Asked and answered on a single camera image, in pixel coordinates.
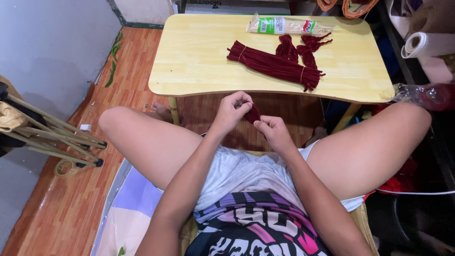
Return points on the folded wooden rack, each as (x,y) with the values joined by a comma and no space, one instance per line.
(39,128)

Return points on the clear packet of bamboo skewers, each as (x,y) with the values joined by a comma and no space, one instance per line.
(284,25)

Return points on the glossy plastic wrapping sheets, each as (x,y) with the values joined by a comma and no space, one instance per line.
(128,213)

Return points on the white plug adapter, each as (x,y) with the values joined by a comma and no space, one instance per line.
(85,127)

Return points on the bundle of dark red pipe cleaners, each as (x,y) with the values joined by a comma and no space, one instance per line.
(273,65)

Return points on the person's left leg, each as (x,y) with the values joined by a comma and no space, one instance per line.
(149,142)

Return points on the person's left hand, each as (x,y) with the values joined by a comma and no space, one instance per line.
(227,113)

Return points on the person's right hand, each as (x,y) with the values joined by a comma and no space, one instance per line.
(277,137)

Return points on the person's leg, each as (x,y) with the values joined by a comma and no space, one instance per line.
(149,142)
(366,149)

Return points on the black pink printed shirt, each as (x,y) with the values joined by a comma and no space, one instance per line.
(256,227)

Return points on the red plastic bag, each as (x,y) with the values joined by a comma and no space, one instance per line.
(396,183)

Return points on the person's right fingers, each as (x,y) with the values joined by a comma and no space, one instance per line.
(267,122)

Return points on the white paper roll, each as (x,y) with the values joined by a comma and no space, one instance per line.
(426,44)

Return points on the person's right leg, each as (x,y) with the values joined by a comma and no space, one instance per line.
(366,149)

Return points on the dark red pipe cleaner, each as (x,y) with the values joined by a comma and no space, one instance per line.
(253,114)

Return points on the clear plastic bag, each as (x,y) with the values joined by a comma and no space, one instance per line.
(423,95)

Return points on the green pipe cleaners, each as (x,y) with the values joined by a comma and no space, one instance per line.
(113,58)

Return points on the orange woven basket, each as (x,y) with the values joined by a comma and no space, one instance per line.
(357,7)

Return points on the white shorts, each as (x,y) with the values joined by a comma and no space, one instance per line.
(248,174)

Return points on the light wooden low table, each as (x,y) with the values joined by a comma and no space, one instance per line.
(199,57)

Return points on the brown paper roll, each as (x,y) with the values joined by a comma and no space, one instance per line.
(432,17)

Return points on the clear tape roll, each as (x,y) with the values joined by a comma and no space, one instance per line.
(64,167)

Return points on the dark red pipe cleaner petal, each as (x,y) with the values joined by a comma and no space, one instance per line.
(314,40)
(286,48)
(308,57)

